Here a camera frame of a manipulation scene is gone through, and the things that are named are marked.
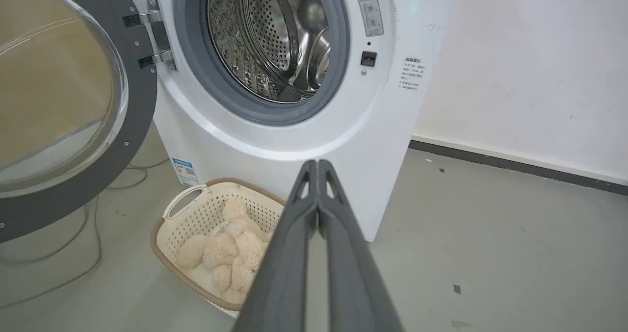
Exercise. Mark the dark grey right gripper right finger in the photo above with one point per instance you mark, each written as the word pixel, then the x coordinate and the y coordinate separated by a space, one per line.
pixel 353 273

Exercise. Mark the cream plush teddy doll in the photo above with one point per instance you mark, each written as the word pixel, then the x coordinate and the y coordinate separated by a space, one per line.
pixel 230 253

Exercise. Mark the cream plastic laundry basket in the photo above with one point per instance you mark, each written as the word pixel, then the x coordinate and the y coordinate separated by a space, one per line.
pixel 196 234

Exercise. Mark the white front-load washing machine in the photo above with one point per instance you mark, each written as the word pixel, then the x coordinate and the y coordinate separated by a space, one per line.
pixel 274 126

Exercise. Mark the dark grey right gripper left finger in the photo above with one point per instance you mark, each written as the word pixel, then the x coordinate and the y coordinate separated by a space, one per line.
pixel 284 268

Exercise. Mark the grey glass washing machine door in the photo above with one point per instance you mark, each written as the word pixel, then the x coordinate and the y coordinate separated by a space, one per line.
pixel 64 101

